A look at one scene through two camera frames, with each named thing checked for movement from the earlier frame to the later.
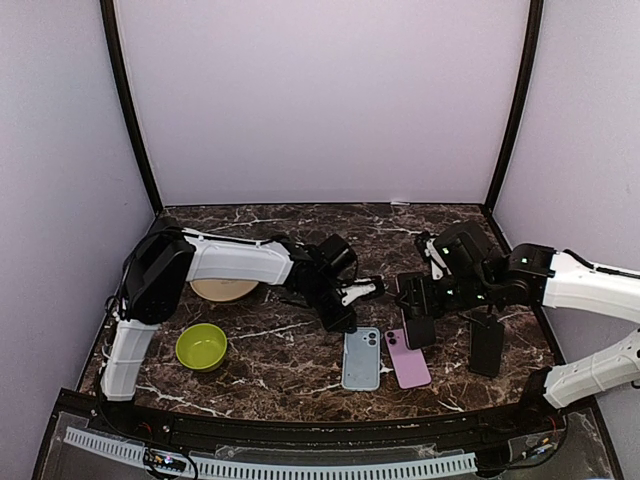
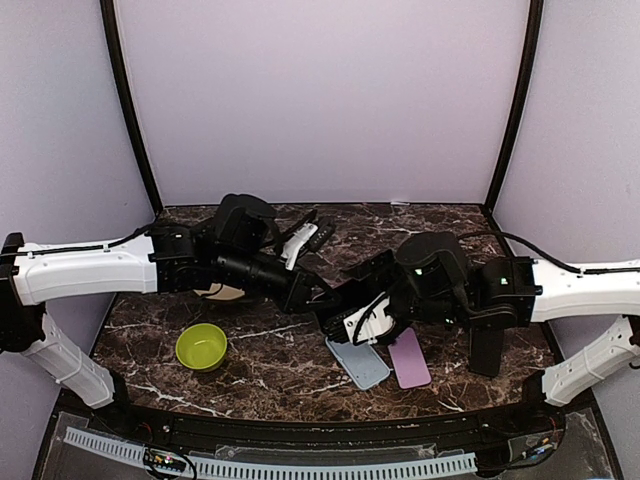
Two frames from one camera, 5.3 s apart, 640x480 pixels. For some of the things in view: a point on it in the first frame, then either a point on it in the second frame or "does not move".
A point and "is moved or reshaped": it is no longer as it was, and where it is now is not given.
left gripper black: (337, 324) -> (297, 295)
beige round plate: (223, 290) does not move
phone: (486, 347) does not move
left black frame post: (108, 16) does not move
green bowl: (201, 347) does not move
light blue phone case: (361, 359) is moved or reshaped
